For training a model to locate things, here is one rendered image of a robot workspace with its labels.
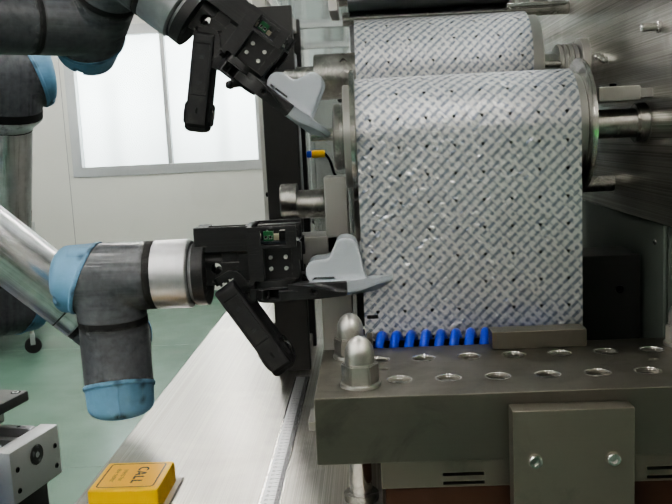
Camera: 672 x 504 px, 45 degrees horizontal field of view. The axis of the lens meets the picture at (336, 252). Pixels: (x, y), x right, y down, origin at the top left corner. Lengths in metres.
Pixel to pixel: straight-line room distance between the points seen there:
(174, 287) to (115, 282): 0.06
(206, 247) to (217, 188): 5.68
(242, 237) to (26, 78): 0.62
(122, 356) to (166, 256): 0.12
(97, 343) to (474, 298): 0.41
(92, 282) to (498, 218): 0.43
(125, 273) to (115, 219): 5.89
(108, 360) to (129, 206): 5.84
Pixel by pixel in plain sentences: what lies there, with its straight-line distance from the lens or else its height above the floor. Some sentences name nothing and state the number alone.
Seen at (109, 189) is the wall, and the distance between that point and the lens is 6.76.
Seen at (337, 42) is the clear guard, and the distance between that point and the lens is 1.91.
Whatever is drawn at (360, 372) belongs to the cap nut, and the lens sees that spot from 0.72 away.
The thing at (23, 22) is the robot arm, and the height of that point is 1.39.
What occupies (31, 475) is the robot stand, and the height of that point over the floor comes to 0.72.
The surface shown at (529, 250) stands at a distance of 0.89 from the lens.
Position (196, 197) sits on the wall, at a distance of 6.59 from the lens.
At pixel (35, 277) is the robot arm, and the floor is 1.10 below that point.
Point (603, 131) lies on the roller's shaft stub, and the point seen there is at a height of 1.24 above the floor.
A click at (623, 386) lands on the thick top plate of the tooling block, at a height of 1.03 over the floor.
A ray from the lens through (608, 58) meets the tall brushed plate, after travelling 1.12.
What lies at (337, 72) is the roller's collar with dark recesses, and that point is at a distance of 1.15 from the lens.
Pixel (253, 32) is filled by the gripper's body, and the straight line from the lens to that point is 0.94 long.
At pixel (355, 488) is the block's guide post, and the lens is 0.81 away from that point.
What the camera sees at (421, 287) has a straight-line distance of 0.88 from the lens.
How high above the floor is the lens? 1.25
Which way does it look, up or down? 8 degrees down
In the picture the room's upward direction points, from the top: 3 degrees counter-clockwise
